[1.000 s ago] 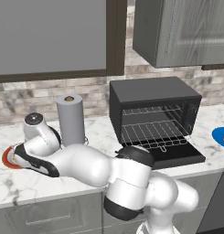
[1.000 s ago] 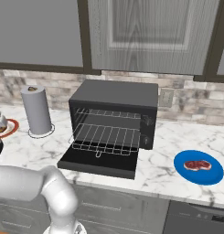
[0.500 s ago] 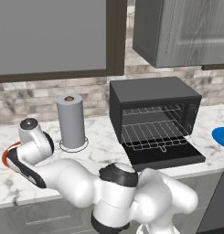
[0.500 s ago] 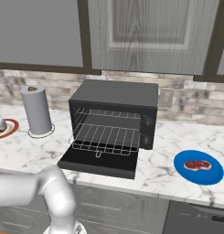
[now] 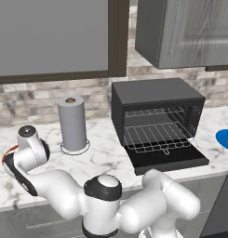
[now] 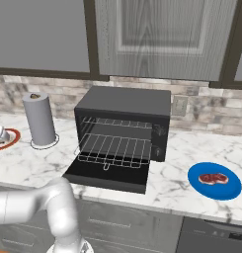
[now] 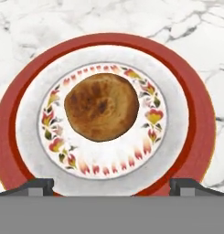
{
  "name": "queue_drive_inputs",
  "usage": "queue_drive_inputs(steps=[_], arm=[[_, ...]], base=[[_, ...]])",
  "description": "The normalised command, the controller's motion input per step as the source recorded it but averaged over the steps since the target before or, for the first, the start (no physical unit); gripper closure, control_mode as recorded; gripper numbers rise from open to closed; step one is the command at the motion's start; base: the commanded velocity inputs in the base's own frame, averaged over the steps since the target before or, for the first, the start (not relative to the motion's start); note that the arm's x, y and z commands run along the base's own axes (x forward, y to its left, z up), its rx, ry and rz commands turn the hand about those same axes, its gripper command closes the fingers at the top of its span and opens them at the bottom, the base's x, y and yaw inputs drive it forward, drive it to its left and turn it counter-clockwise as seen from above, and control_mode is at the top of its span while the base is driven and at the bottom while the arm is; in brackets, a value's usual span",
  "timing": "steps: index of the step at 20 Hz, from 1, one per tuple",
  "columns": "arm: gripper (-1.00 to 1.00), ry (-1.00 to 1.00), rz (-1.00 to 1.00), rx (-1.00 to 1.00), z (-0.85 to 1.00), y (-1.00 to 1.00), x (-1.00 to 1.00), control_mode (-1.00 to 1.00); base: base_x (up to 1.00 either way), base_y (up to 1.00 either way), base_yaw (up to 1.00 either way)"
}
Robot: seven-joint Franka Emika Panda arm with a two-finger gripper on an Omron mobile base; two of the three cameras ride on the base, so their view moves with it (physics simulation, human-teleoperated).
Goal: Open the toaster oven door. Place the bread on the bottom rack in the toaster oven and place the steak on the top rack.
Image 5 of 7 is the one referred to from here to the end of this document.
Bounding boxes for black toaster oven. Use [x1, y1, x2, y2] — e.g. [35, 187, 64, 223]
[111, 77, 207, 149]

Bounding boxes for black toaster oven door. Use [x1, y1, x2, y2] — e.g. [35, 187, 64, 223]
[123, 142, 210, 177]

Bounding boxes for grey paper towel roll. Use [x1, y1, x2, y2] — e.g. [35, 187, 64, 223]
[57, 95, 87, 152]

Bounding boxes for dark framed window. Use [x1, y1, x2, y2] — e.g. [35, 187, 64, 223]
[0, 0, 130, 86]

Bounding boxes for blue plate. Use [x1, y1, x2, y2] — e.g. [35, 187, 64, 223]
[215, 128, 228, 152]

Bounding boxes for grey base cupboards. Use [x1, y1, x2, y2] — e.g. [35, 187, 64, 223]
[0, 173, 228, 238]

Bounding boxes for upper wire oven rack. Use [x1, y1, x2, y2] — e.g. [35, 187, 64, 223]
[124, 106, 185, 119]

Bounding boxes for wire oven rack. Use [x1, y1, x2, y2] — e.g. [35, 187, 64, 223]
[124, 106, 185, 119]
[122, 121, 194, 155]

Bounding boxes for lower wire oven rack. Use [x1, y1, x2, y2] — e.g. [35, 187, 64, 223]
[122, 121, 194, 155]

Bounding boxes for wire paper towel holder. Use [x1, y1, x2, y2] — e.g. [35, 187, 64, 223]
[60, 139, 91, 156]

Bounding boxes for grey wall cupboard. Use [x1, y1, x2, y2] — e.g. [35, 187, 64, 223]
[134, 0, 228, 70]

